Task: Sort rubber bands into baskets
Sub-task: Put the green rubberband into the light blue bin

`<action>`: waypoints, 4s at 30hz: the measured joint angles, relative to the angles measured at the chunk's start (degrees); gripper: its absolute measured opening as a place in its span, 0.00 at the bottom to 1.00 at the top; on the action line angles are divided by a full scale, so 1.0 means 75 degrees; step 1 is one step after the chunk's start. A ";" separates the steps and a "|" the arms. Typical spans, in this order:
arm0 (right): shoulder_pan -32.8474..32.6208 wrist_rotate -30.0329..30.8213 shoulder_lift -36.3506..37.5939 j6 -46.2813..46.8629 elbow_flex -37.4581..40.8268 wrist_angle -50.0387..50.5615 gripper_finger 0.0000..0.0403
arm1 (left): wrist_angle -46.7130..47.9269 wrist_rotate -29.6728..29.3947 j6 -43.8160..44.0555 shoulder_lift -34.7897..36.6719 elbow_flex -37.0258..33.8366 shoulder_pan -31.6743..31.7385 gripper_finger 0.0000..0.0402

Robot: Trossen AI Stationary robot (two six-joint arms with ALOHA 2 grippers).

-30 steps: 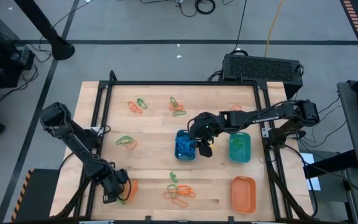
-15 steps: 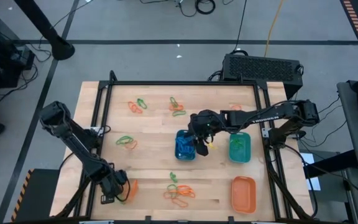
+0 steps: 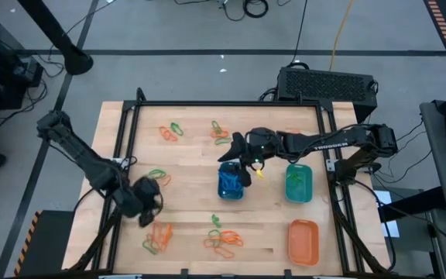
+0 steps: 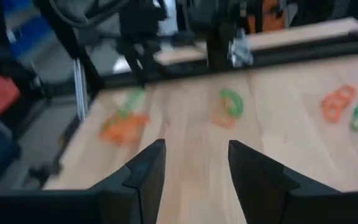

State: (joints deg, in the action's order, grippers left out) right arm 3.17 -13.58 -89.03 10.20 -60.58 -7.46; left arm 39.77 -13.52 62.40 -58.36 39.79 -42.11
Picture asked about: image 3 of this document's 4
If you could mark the black mesh computer case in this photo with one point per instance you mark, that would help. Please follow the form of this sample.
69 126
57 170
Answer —
323 87

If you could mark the blue plastic basket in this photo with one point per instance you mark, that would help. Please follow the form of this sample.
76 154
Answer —
223 195

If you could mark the black pole stand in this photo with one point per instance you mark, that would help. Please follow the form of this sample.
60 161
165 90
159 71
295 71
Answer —
74 60

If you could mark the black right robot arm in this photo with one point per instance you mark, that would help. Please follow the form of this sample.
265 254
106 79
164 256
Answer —
335 141

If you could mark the grey desk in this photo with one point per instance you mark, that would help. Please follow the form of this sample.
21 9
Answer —
445 174

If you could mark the green plastic basket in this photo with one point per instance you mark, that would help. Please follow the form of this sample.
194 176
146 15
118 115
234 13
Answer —
308 195

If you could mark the yellow tape tag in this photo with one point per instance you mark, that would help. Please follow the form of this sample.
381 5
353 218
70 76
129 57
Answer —
260 174

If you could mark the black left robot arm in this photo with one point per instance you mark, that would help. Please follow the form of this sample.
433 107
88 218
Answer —
87 162

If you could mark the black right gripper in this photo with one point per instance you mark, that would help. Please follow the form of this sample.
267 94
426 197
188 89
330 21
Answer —
263 147

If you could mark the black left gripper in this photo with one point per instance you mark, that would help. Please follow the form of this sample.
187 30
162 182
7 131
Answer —
149 195

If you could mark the orange plastic basket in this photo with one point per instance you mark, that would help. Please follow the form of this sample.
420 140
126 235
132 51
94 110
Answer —
303 244

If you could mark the white sheet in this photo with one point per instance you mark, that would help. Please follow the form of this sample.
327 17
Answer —
386 228

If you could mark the blue rubber band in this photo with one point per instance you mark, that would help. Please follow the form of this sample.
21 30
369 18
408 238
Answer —
232 190
228 179

